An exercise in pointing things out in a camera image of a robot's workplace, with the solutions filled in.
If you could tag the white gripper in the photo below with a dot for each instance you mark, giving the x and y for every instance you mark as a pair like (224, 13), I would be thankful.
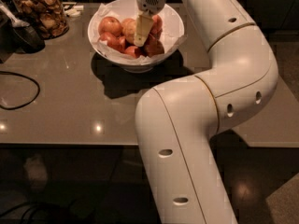
(151, 1)

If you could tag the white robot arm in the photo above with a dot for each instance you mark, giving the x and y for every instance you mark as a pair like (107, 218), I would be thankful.
(176, 119)

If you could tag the red apple back right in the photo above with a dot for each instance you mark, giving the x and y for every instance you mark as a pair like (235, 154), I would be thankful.
(157, 26)

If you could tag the red apple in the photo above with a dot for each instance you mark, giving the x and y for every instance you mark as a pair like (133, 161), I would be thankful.
(110, 24)
(134, 51)
(157, 26)
(113, 42)
(153, 46)

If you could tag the red apple front right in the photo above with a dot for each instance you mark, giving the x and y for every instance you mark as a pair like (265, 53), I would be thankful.
(153, 46)

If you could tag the red apple front centre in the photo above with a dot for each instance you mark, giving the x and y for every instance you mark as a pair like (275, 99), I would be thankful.
(134, 51)

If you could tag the white ceramic bowl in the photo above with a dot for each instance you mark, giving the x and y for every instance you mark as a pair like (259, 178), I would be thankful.
(137, 66)

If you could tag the red apple front left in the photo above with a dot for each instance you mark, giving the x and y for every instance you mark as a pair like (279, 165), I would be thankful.
(113, 42)

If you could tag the red apple back left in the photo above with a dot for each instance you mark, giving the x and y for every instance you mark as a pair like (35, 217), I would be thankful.
(110, 24)

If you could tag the small white items on table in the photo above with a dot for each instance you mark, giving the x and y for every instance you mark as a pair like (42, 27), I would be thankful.
(73, 11)

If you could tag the glass jar of dried chips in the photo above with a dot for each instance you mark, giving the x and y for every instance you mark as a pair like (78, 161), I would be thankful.
(47, 16)

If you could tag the black kitchen appliance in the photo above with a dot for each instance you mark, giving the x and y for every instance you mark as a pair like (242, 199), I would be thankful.
(24, 35)

